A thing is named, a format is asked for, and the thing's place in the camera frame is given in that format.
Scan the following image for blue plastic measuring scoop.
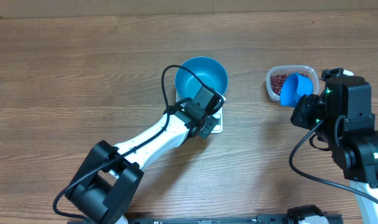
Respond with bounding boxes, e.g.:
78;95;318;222
280;73;313;107

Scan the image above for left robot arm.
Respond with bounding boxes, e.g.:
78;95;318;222
63;86;224;223

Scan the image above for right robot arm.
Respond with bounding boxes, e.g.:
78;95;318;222
289;67;378;223

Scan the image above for white digital kitchen scale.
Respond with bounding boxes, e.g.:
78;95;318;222
175;90;223;134

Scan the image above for blue metal bowl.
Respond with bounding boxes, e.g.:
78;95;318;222
175;57;229;98

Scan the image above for red beans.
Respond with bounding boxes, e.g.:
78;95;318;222
270;73;307;96

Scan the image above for clear plastic container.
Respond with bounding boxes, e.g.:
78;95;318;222
265;65;320;102

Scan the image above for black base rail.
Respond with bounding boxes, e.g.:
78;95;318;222
116;205;344;224

